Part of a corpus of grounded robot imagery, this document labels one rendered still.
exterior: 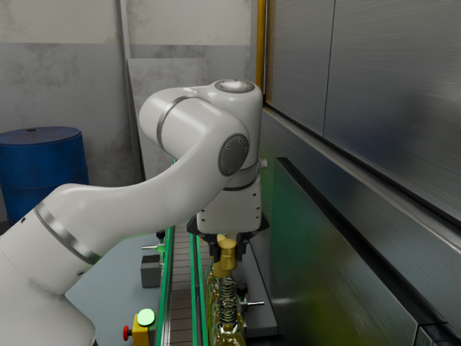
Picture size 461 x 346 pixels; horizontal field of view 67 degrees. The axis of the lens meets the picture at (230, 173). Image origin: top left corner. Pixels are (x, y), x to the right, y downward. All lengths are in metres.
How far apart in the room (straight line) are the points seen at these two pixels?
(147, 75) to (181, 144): 3.13
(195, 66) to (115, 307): 2.86
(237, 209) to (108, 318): 0.78
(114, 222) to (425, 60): 0.32
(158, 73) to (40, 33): 1.02
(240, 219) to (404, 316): 0.27
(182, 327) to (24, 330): 0.61
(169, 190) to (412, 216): 0.21
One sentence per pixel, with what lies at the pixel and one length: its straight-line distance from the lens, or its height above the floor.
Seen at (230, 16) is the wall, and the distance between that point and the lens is 4.12.
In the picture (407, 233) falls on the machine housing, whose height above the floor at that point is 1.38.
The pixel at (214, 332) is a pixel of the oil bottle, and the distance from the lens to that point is 0.63.
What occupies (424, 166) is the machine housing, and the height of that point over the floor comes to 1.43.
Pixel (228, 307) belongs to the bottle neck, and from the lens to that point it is 0.61.
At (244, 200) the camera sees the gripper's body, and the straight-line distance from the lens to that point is 0.51.
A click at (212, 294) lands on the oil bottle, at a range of 0.71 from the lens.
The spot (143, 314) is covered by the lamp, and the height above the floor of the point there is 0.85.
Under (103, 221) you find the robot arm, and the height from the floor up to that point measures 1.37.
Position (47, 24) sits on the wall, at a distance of 3.44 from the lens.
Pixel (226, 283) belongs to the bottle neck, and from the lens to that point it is 0.66.
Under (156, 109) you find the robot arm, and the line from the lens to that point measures 0.40.
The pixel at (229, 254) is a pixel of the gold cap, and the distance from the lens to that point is 0.59.
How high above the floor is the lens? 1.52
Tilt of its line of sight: 19 degrees down
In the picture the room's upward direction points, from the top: straight up
